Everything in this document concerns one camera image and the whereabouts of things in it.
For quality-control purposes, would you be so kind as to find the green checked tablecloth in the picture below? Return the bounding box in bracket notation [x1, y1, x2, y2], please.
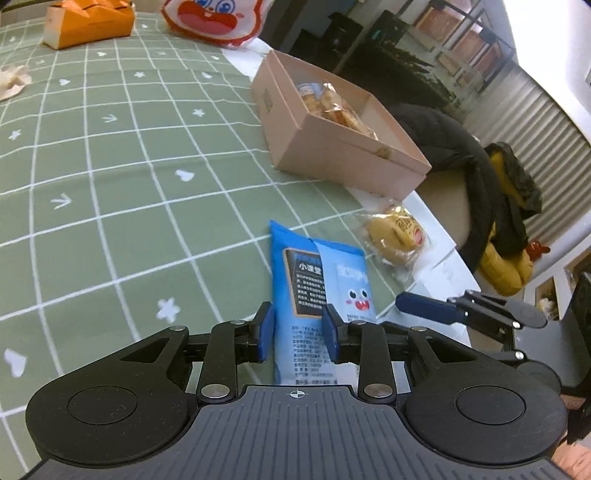
[0, 11, 377, 480]

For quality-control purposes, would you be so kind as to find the black cabinet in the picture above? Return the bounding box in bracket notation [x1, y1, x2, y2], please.
[272, 11, 393, 70]

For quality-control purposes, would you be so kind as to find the crumpled white tissue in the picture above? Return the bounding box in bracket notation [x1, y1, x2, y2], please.
[0, 64, 33, 102]

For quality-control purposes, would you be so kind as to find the beige chair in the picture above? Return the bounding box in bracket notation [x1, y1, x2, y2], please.
[422, 159, 476, 250]

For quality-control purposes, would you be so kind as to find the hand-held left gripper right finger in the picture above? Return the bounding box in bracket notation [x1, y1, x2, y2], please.
[322, 304, 481, 401]

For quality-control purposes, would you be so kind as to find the orange cardboard box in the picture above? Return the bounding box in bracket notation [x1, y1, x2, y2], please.
[42, 0, 136, 49]

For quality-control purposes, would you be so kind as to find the clear cracker packet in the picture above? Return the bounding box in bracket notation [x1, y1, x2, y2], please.
[332, 108, 379, 141]

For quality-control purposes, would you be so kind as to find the yellow jacket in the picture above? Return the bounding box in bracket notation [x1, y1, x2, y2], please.
[475, 142, 543, 296]

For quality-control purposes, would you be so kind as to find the blue label cracker packet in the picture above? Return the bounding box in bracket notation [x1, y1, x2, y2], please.
[295, 80, 345, 121]

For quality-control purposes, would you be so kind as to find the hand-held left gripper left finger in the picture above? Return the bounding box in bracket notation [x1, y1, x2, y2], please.
[119, 301, 276, 401]

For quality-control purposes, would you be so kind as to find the metal frame shelf rack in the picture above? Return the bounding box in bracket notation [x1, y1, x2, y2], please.
[402, 0, 518, 93]

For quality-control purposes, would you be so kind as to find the round yellow pastry packet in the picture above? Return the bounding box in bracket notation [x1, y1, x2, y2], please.
[353, 199, 437, 282]

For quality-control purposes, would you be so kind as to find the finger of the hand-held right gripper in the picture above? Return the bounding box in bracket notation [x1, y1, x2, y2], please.
[396, 290, 526, 363]

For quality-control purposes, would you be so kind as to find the dark green plant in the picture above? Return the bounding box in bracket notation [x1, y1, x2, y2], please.
[365, 44, 462, 112]

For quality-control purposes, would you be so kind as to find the light blue cartoon snack packet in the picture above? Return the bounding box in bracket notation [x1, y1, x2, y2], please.
[314, 239, 379, 325]

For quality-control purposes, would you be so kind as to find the red white cartoon bag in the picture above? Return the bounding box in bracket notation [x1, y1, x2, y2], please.
[161, 0, 273, 49]

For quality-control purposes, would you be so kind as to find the small red toy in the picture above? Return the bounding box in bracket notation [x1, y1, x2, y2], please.
[524, 240, 551, 262]

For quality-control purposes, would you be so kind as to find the black jacket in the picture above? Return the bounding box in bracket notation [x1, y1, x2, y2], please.
[392, 102, 504, 273]

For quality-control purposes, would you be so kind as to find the wooden shelf cabinet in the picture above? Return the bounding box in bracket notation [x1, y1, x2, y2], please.
[533, 249, 591, 324]

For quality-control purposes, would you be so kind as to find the pink cardboard box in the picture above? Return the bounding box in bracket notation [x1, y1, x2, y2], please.
[250, 49, 432, 201]

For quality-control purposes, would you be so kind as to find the black panel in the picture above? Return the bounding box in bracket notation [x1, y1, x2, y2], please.
[561, 272, 591, 393]

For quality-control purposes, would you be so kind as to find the dark blue snack packet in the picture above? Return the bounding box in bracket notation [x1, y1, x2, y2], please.
[269, 220, 361, 386]

